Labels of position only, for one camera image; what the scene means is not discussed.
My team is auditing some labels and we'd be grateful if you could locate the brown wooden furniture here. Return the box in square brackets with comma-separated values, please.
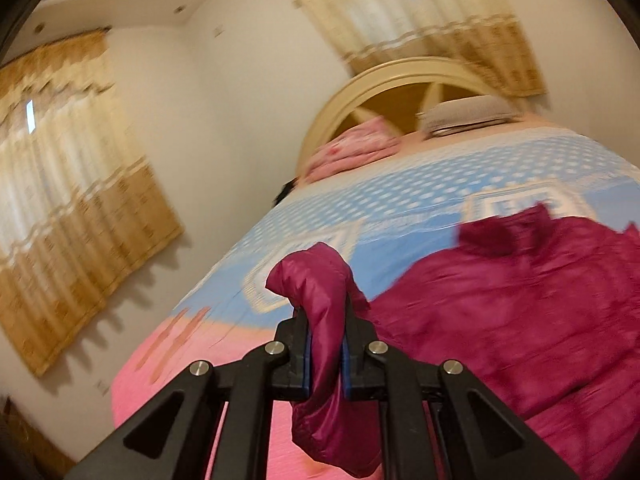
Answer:
[0, 396, 76, 466]

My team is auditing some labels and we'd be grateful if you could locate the folded pink blanket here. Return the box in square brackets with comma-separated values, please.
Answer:
[302, 116, 402, 184]

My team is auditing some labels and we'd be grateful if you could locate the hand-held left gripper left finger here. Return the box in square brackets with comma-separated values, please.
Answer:
[62, 310, 313, 480]

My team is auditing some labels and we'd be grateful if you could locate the blue and pink printed bedspread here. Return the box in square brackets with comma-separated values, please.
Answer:
[110, 125, 640, 480]

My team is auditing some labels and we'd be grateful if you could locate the magenta puffer jacket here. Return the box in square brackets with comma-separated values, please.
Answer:
[265, 202, 640, 479]

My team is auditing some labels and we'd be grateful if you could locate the striped pillow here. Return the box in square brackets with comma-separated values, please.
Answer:
[417, 95, 523, 138]

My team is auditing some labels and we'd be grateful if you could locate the dark object beside bed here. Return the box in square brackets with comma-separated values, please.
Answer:
[270, 180, 301, 208]

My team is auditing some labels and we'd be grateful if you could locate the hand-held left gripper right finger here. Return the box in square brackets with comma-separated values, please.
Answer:
[342, 295, 581, 480]

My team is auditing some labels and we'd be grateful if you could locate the cream wooden headboard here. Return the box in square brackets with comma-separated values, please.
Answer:
[297, 56, 506, 176]

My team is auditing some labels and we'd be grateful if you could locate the beige patterned curtain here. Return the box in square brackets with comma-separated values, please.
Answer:
[0, 29, 185, 378]
[265, 0, 546, 97]

